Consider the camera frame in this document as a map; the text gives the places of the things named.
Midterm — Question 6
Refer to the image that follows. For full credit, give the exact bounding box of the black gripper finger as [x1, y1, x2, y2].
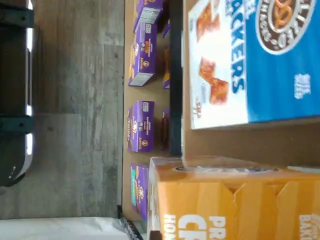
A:
[149, 230, 167, 240]

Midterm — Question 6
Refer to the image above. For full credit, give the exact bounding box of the yellow white pretzel crackers box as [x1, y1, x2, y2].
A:
[147, 155, 320, 240]

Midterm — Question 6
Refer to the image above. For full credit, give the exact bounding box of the purple pasta box teal label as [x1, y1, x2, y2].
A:
[130, 163, 151, 221]

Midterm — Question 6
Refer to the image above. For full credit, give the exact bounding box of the brown wooden shelf board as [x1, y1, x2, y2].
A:
[182, 0, 320, 176]
[121, 0, 172, 221]

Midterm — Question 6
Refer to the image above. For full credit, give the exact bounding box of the blue white pretzel crackers box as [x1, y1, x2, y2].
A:
[187, 0, 320, 131]

